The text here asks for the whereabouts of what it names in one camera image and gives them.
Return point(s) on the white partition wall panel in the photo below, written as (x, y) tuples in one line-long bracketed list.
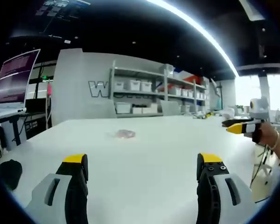
[(81, 86)]

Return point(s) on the grey metal shelving unit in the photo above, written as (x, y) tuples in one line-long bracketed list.
[(158, 89)]

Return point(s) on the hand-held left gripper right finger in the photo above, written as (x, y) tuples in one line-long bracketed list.
[(214, 193)]

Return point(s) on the computer monitor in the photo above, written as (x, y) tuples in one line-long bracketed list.
[(12, 78)]

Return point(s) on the clear resealable bag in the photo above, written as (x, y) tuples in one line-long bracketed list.
[(121, 134)]

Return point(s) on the white storage bin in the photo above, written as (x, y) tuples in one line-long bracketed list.
[(118, 85), (135, 85), (146, 86)]

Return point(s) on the long ceiling light strip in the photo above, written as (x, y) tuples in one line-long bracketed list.
[(200, 30)]

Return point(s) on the black cloth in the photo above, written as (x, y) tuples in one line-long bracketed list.
[(10, 173)]

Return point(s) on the person's right hand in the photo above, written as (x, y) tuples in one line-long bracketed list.
[(268, 135)]

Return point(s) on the white side desk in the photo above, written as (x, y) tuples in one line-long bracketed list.
[(7, 126)]

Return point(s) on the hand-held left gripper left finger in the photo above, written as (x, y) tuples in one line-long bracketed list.
[(67, 193)]

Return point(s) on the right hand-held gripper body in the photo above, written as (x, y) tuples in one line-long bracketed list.
[(259, 109)]

